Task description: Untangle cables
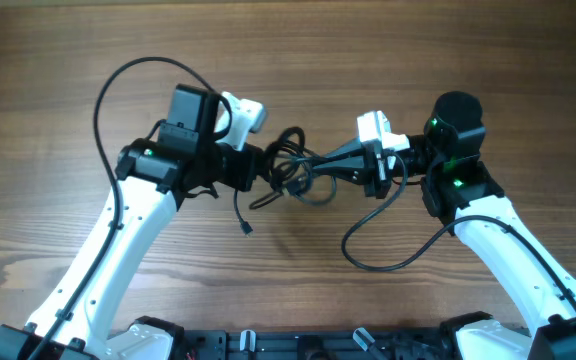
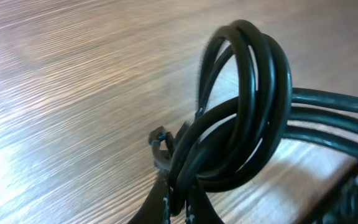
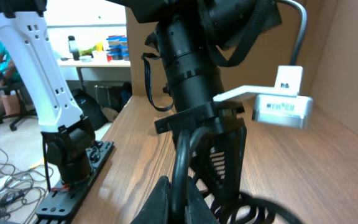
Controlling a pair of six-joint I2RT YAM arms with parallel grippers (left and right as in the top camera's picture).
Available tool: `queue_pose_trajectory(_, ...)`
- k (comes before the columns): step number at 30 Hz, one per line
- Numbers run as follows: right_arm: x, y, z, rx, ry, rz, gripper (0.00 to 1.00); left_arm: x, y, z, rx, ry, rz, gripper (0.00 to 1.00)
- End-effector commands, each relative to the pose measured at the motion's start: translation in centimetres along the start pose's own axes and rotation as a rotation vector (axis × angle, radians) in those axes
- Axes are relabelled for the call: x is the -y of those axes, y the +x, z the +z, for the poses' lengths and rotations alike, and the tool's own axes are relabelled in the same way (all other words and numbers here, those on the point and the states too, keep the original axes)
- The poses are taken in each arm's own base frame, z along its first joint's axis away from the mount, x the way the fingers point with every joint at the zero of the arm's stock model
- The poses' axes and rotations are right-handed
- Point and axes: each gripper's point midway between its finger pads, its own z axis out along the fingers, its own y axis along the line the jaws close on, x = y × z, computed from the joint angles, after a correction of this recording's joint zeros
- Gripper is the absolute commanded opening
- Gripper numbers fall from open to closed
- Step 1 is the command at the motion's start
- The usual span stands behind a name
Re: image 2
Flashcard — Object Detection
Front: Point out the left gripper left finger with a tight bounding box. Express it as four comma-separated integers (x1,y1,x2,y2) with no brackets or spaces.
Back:
128,177,170,224

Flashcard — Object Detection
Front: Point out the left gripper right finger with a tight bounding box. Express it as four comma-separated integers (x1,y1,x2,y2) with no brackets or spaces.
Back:
186,186,224,224

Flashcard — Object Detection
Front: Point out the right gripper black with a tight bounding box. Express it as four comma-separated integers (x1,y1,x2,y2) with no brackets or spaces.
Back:
300,163,358,224

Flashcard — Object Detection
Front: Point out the black cable bundle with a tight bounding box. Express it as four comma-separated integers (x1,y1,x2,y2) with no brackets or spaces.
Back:
147,19,358,217

